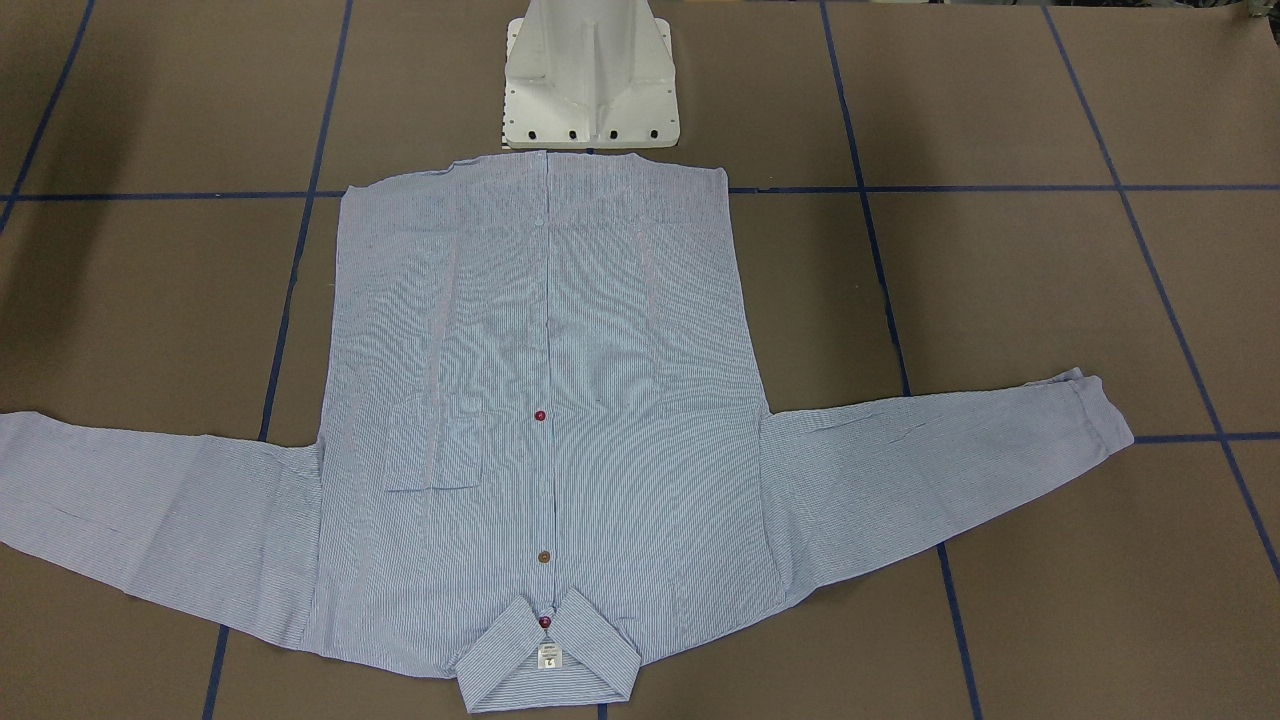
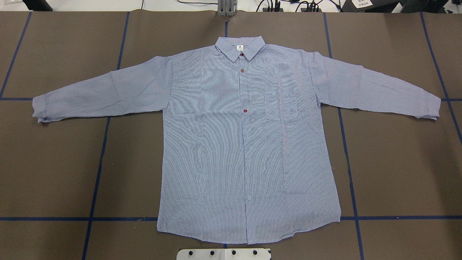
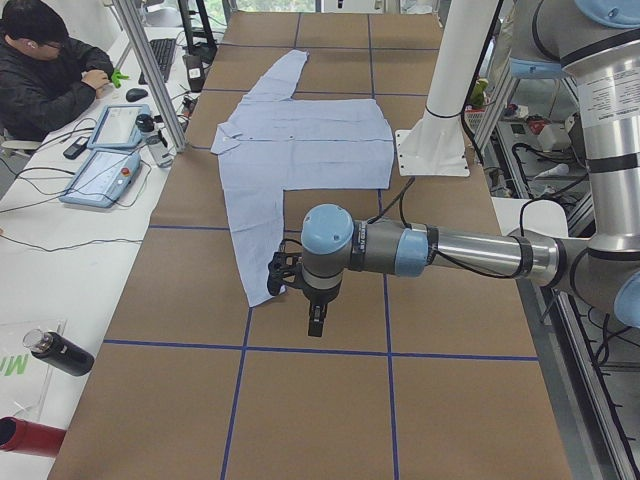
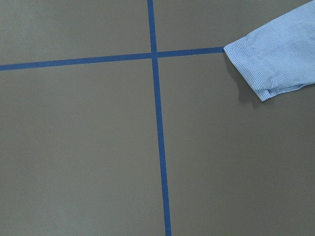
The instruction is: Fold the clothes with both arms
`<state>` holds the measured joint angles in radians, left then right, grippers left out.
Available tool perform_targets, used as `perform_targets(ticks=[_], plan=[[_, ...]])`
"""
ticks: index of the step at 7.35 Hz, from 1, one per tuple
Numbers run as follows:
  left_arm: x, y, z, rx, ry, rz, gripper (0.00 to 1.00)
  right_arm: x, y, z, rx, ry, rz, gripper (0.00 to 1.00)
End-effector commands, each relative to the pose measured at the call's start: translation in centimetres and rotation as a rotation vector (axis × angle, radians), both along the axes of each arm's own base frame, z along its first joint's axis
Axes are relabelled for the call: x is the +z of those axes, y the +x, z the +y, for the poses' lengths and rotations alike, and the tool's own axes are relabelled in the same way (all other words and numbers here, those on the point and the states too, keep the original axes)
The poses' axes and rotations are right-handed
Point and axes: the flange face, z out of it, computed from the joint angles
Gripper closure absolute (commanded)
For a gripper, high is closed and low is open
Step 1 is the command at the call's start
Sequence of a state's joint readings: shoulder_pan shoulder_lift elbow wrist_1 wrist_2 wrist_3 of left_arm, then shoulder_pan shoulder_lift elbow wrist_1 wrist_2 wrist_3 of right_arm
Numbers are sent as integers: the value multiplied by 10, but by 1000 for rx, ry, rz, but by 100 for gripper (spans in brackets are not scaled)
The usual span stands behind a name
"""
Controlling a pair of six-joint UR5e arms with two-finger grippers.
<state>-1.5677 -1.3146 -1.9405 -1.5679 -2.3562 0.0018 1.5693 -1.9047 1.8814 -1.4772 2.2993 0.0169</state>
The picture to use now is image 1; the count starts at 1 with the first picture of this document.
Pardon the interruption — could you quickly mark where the blue striped button shirt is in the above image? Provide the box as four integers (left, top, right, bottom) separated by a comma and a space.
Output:
3, 152, 1134, 714

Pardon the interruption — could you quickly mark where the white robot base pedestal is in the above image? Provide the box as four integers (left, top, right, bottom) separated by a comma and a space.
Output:
500, 1, 682, 151

